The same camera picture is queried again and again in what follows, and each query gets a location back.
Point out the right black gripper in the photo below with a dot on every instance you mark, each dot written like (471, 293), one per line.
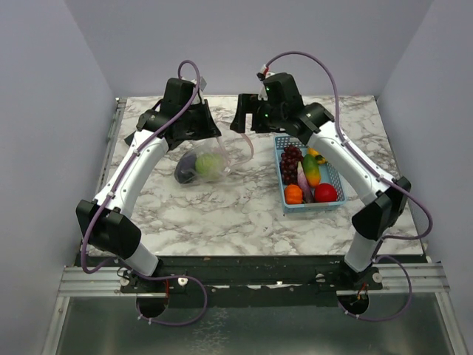
(247, 103)

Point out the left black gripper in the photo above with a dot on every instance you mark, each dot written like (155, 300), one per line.
(210, 129)

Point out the clear pink zip top bag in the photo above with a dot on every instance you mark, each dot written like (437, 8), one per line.
(217, 145)

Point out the green toy cabbage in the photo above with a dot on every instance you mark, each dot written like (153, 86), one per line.
(210, 165)

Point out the dark purple toy eggplant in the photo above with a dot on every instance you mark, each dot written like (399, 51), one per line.
(185, 172)

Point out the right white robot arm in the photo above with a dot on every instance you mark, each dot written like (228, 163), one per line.
(383, 196)

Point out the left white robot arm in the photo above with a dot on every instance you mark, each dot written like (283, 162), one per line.
(105, 221)

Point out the dark red toy grapes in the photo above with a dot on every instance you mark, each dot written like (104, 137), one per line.
(290, 158)

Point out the black foam pad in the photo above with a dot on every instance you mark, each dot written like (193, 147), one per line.
(128, 140)

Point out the green orange toy mango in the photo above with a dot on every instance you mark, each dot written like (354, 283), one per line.
(311, 171)

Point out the yellow toy bell pepper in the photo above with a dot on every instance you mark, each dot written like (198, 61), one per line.
(318, 157)

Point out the orange toy pumpkin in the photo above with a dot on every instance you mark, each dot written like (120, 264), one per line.
(293, 195)

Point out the light blue plastic basket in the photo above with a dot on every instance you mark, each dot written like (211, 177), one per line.
(328, 175)

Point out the red toy tomato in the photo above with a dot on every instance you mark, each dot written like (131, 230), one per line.
(325, 193)

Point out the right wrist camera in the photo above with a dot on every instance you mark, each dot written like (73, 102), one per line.
(262, 75)

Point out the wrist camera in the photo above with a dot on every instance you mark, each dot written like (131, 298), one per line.
(201, 83)
(262, 75)

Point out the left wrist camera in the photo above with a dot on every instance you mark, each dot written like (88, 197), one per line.
(201, 83)

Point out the aluminium rail frame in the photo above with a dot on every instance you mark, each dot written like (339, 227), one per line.
(400, 276)

